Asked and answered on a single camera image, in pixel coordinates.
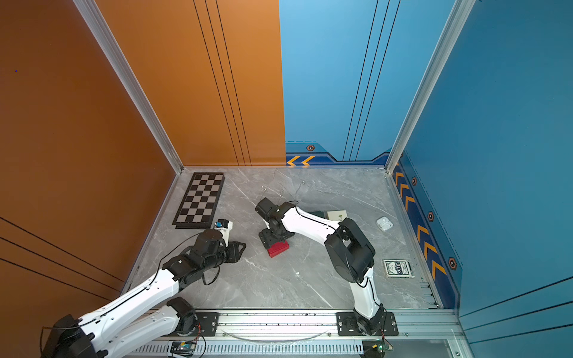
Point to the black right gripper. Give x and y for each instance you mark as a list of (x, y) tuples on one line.
[(266, 240)]

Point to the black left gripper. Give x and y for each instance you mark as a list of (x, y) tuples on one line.
[(235, 252)]

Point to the red booklet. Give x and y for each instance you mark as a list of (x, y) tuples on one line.
[(278, 248)]

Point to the green booklet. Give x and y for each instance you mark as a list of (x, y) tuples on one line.
[(320, 214)]

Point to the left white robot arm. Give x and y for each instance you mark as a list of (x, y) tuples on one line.
[(151, 310)]

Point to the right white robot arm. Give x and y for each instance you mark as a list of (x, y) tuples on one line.
[(351, 253)]

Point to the black white chessboard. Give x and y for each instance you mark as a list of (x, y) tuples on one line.
[(198, 205)]

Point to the left circuit board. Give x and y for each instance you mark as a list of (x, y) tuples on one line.
[(183, 349)]

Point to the circuit board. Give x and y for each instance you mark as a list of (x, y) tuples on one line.
[(376, 349), (183, 349)]

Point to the clear plastic earphone case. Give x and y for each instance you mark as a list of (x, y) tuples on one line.
[(384, 224)]

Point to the playing card deck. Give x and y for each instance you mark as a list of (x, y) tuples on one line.
[(398, 268)]

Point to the right circuit board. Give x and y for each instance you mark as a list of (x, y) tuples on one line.
[(376, 349)]

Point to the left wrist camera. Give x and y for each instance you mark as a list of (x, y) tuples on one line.
[(224, 226)]

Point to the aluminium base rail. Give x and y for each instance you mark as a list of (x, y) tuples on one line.
[(293, 325)]

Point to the aluminium corner post left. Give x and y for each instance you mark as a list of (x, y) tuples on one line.
[(102, 33)]

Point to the aluminium corner post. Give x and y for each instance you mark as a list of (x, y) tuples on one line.
[(446, 43), (102, 33)]

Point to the aluminium corner post right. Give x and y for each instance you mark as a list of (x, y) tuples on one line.
[(446, 43)]

